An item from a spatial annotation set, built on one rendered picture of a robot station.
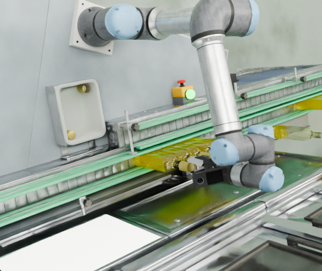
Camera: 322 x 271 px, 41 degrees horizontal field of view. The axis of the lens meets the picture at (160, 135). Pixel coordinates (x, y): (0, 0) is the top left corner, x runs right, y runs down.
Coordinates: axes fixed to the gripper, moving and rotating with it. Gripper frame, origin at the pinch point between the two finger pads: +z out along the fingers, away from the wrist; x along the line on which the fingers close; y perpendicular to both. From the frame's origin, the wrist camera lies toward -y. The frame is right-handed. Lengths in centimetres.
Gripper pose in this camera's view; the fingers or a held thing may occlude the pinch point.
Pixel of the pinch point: (189, 166)
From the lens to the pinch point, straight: 150.0
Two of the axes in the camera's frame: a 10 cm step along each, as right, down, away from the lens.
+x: -1.6, -9.6, -2.2
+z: -6.2, -0.7, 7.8
